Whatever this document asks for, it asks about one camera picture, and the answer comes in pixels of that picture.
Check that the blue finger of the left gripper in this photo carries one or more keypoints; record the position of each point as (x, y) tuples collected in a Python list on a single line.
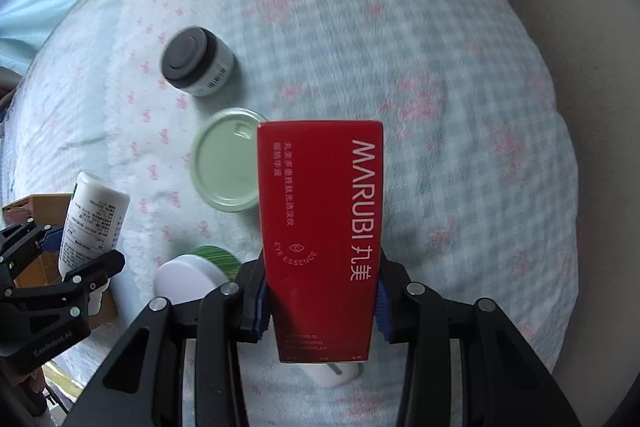
[(94, 274), (24, 242)]

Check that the white lid green jar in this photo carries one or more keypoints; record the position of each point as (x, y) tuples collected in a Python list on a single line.
[(192, 276)]

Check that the small white object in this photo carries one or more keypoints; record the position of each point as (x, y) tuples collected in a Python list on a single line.
[(331, 375)]

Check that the light blue checked bedsheet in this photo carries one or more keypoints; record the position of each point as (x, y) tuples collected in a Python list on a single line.
[(479, 206)]

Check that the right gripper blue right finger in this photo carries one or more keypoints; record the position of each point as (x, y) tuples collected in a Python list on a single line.
[(392, 301)]

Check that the white medicine bottle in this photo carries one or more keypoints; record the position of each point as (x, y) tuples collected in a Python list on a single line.
[(93, 222)]

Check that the red Marubi box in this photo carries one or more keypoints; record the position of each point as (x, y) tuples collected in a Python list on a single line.
[(320, 191)]

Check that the open cardboard box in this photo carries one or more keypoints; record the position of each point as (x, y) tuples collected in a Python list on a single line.
[(50, 209)]

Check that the pale green lid jar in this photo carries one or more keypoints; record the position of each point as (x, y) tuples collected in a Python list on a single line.
[(223, 163)]

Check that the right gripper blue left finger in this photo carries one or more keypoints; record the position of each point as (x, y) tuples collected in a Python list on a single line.
[(256, 309)]

